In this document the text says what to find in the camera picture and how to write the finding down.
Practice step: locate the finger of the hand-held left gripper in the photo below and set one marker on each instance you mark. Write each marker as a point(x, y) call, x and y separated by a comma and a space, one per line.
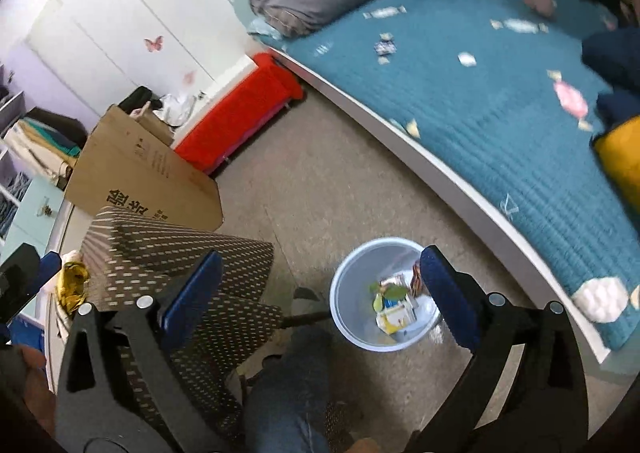
point(46, 269)
point(29, 334)

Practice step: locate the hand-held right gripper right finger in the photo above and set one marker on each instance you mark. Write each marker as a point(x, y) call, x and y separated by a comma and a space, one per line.
point(445, 298)

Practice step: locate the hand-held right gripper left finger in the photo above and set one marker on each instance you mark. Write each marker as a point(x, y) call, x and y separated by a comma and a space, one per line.
point(192, 293)

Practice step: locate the gold foil wrapper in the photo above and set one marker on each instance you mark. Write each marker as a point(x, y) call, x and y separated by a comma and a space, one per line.
point(74, 283)

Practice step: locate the translucent plastic waste bin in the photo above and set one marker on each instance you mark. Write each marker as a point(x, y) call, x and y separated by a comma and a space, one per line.
point(350, 318)

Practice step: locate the person's left hand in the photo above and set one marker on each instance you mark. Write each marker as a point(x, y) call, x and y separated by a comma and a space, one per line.
point(39, 383)

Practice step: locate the striped snack wrapper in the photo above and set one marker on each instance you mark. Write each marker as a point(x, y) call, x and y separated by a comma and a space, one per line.
point(416, 280)

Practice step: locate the white yellow paper carton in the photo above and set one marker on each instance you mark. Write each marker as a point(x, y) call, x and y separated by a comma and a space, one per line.
point(397, 315)

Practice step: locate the pale green cabinet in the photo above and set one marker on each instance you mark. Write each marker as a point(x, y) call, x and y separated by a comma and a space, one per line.
point(35, 213)

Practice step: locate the green leaf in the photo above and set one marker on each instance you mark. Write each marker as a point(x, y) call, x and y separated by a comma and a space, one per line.
point(384, 294)

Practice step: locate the brown dotted tablecloth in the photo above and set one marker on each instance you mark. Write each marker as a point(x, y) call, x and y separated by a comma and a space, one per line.
point(150, 243)

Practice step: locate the shelf with folded clothes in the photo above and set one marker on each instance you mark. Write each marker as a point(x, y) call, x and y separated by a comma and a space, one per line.
point(35, 148)

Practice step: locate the person's leg in jeans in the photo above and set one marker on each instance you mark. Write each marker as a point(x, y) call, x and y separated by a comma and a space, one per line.
point(290, 383)

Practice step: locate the brown cardboard box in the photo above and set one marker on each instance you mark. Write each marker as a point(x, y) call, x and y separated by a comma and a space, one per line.
point(145, 168)

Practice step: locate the teal printed bed blanket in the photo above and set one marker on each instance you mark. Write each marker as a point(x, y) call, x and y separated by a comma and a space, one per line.
point(475, 123)

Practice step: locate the red storage box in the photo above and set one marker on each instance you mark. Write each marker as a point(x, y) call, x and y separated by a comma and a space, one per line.
point(235, 118)

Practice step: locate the white plastic bag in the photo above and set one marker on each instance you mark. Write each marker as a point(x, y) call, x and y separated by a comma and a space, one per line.
point(177, 108)

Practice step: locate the black bag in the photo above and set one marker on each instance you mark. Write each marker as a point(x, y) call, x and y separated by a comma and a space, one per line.
point(137, 100)

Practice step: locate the pale pink butterfly sticker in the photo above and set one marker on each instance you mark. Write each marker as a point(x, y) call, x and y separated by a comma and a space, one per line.
point(189, 78)

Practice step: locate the yellow cushion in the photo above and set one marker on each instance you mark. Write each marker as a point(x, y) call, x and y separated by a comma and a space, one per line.
point(622, 158)

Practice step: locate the white wardrobe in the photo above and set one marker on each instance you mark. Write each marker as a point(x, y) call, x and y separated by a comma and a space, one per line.
point(125, 8)

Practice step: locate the light blue folded cloth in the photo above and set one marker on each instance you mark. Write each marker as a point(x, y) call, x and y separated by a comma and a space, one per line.
point(262, 28)

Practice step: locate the navy cloth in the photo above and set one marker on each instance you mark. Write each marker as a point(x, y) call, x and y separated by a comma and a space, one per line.
point(612, 58)

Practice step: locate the white bed frame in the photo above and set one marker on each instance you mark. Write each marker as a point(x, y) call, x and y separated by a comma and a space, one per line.
point(450, 173)

